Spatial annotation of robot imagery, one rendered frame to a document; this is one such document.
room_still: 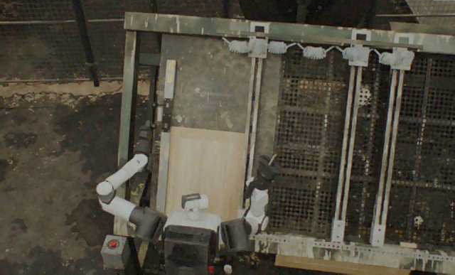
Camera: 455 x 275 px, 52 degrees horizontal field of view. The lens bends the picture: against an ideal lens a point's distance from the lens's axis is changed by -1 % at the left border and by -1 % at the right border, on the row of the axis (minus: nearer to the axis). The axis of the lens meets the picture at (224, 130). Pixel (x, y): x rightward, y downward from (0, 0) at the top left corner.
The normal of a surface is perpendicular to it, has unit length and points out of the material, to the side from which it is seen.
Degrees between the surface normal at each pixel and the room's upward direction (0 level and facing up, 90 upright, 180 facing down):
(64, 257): 0
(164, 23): 51
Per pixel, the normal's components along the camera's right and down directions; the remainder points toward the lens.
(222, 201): -0.11, 0.09
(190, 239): 0.05, -0.93
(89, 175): 0.00, -0.71
